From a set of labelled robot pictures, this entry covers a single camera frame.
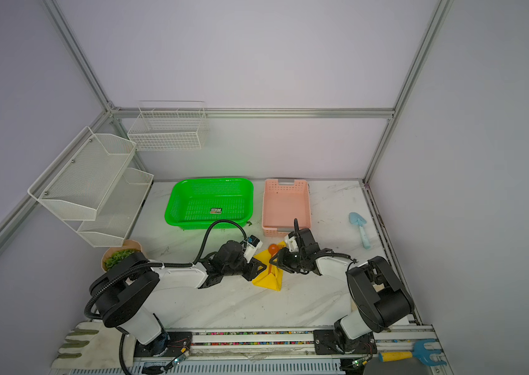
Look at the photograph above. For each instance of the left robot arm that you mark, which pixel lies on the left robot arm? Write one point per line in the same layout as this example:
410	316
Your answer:
118	297

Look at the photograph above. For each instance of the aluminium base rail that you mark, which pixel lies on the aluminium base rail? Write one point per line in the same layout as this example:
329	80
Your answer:
291	350

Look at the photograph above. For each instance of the pink plastic basket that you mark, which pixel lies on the pink plastic basket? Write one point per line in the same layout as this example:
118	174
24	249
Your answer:
283	202

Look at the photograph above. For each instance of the white wire basket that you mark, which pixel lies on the white wire basket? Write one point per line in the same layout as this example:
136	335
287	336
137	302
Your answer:
170	126

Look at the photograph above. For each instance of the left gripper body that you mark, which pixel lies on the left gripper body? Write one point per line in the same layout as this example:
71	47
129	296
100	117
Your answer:
242	268

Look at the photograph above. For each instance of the light blue garden trowel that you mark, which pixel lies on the light blue garden trowel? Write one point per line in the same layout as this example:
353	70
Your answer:
357	220

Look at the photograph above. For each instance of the potted green succulent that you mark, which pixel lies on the potted green succulent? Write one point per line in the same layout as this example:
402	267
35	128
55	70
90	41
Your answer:
113	256

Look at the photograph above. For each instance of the blue yellow hand rake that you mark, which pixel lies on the blue yellow hand rake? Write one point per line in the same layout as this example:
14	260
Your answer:
419	352

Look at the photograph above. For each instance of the green plastic basket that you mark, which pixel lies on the green plastic basket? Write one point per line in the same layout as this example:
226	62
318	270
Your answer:
195	204

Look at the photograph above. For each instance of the orange plastic spoon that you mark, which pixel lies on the orange plastic spoon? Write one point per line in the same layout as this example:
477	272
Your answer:
273	249

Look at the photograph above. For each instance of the yellow paper napkin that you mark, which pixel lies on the yellow paper napkin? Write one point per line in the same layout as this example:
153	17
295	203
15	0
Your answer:
271	278

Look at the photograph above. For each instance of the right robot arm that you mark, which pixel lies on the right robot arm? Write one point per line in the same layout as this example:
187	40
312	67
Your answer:
379	296

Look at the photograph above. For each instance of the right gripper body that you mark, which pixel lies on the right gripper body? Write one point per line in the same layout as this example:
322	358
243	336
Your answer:
292	261

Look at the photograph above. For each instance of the white mesh two-tier shelf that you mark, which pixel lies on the white mesh two-tier shelf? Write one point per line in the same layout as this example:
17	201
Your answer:
93	188

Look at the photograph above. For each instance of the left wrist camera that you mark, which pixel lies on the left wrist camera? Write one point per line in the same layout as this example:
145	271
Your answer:
252	247

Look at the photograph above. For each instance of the green-striped white glove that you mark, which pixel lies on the green-striped white glove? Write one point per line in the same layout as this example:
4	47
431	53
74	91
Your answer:
89	346

